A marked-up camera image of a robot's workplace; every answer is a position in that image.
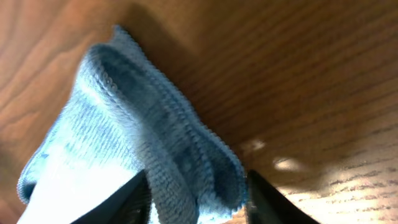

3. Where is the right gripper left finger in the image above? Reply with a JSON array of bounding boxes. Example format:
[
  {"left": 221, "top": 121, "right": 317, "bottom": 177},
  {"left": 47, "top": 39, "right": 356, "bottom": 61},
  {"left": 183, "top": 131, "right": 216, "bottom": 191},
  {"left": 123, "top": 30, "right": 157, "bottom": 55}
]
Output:
[{"left": 72, "top": 170, "right": 152, "bottom": 224}]

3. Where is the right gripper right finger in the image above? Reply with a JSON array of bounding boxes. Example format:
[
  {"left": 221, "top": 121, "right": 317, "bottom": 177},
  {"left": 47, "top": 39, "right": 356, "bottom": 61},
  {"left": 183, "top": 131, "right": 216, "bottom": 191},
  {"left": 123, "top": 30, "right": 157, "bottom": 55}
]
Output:
[{"left": 245, "top": 170, "right": 319, "bottom": 224}]

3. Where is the blue microfiber cloth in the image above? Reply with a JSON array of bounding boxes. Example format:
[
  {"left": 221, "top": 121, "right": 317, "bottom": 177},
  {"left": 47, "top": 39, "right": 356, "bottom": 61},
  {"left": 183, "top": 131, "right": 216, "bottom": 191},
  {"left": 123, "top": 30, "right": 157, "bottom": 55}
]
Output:
[{"left": 17, "top": 26, "right": 246, "bottom": 224}]

